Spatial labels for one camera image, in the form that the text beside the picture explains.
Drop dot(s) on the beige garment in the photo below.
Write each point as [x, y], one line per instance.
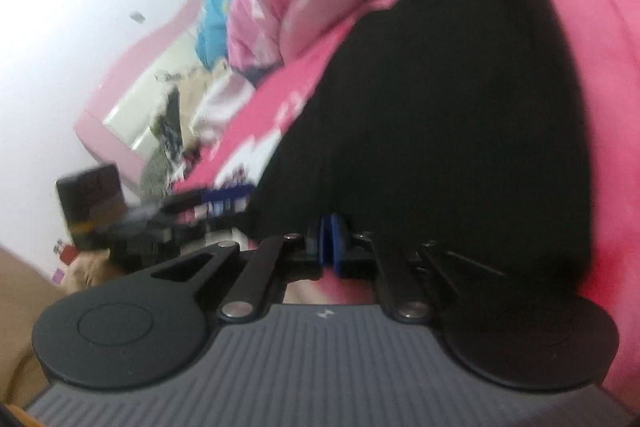
[197, 89]

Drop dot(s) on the black garment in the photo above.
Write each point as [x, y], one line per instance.
[425, 117]

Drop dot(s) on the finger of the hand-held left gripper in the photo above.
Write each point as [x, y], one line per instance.
[225, 217]
[220, 197]

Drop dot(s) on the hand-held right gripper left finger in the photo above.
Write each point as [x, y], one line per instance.
[319, 247]

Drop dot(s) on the pink and white headboard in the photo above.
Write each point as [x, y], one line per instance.
[125, 107]

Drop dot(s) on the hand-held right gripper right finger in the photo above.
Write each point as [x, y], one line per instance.
[337, 247]

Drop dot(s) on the white cloth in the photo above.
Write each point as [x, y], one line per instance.
[225, 107]

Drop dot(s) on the dark olive garment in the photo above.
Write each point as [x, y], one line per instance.
[165, 142]

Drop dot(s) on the pink floral bed sheet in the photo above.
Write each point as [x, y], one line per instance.
[610, 57]

